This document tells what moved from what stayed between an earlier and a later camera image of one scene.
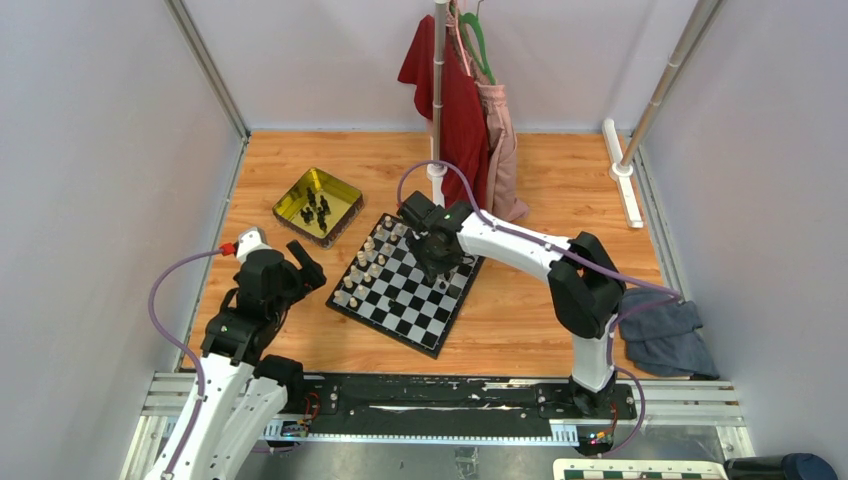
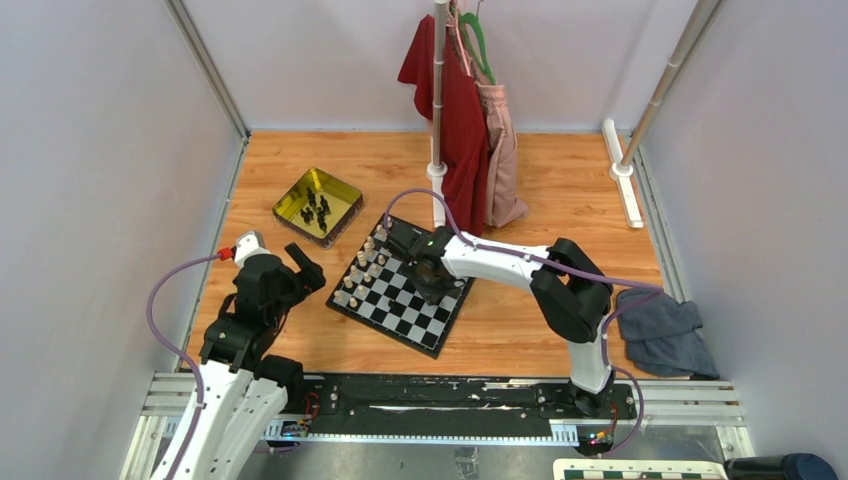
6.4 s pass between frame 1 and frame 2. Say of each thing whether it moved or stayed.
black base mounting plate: stayed
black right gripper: moved
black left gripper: stayed
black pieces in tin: stayed
